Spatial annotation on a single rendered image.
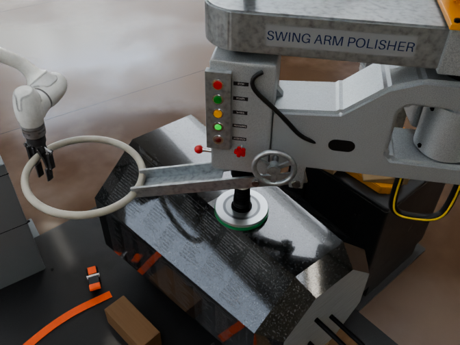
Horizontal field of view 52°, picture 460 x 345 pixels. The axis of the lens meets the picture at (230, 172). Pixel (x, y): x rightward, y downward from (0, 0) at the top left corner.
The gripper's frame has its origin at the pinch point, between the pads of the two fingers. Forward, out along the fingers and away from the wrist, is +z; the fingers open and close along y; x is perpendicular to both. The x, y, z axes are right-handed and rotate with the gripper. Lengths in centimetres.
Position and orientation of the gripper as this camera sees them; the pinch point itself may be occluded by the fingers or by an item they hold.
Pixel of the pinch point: (44, 172)
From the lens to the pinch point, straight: 220.3
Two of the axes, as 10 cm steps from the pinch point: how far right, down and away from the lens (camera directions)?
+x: 4.2, -5.8, 7.0
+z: -0.7, 7.5, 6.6
